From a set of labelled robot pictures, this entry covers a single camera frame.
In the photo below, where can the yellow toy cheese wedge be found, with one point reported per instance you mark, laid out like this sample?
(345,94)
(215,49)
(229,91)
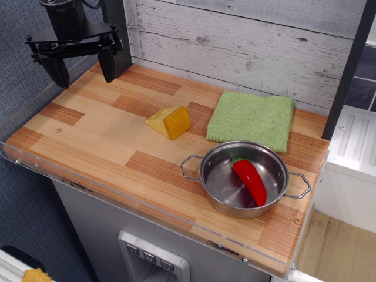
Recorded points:
(171,122)

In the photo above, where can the grey toy cabinet front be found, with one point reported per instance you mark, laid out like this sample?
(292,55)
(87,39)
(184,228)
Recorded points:
(98,223)

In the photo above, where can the white toy sink unit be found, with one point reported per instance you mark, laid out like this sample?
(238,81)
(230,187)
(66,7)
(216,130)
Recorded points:
(346,189)

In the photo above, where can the clear acrylic table guard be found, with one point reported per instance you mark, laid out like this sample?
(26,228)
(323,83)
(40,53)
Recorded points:
(95,135)

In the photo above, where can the red toy chili pepper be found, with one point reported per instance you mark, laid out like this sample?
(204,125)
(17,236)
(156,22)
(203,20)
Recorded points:
(249,175)

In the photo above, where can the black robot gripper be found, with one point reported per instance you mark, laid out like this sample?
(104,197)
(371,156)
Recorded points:
(71,35)

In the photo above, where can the silver dispenser panel with buttons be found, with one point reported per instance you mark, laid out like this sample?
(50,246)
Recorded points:
(146,261)

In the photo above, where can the yellow sponge at corner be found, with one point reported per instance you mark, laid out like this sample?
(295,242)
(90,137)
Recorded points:
(35,275)

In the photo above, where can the stainless steel pot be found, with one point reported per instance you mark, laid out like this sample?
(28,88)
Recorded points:
(228,194)

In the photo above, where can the green folded cloth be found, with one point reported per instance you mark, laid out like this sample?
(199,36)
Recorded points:
(241,116)

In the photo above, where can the black vertical post right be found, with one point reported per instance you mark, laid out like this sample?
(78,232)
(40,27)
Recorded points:
(359,42)

